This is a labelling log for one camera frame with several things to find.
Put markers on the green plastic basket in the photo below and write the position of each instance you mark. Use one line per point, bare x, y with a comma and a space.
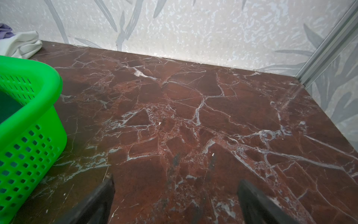
33, 138

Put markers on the aluminium frame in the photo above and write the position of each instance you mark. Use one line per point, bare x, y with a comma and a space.
341, 36

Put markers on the purple folded t-shirt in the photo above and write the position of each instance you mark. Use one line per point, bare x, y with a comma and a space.
5, 31

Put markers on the dark green t-shirt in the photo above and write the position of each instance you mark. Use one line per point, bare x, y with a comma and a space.
9, 107

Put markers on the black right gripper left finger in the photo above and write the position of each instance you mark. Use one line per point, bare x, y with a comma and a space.
95, 208

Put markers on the white folded t-shirt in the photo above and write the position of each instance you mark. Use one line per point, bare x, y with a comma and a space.
22, 45

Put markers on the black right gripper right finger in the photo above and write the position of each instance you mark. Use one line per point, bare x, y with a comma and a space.
257, 208

